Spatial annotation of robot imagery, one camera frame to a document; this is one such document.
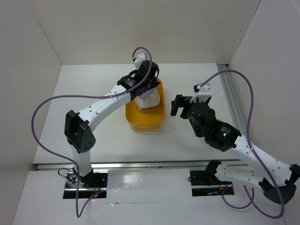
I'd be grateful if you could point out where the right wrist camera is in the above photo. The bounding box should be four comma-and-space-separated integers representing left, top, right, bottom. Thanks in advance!
189, 82, 211, 105

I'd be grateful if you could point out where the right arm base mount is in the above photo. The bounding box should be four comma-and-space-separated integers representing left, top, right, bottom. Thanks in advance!
188, 170, 234, 197

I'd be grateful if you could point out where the aluminium rail front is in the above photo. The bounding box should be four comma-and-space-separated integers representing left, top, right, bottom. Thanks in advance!
37, 160, 246, 170

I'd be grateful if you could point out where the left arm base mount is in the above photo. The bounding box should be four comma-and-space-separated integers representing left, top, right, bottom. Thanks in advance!
63, 171, 108, 199

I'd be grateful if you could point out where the aluminium rail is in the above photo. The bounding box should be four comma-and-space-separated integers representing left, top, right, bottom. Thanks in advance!
37, 160, 246, 170
220, 72, 246, 135

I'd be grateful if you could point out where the aluminium rail right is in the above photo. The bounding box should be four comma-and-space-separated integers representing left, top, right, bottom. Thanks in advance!
220, 72, 246, 135

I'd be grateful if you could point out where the yellow plastic bin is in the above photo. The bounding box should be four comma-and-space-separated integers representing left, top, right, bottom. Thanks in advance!
125, 78, 165, 131

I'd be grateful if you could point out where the cream plate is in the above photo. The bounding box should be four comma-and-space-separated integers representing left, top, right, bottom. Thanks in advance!
135, 89, 160, 111

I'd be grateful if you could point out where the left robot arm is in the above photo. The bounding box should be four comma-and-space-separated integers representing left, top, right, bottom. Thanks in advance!
64, 60, 159, 187

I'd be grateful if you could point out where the purple plate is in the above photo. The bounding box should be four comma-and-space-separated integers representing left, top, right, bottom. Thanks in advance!
138, 88, 156, 99

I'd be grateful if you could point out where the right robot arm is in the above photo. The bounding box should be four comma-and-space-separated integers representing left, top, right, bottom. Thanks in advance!
171, 95, 300, 204

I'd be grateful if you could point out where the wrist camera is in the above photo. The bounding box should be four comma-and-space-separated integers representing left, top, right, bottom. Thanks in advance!
133, 53, 148, 69
189, 82, 211, 105

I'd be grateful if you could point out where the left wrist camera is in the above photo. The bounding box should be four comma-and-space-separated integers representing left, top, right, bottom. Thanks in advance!
133, 53, 148, 69

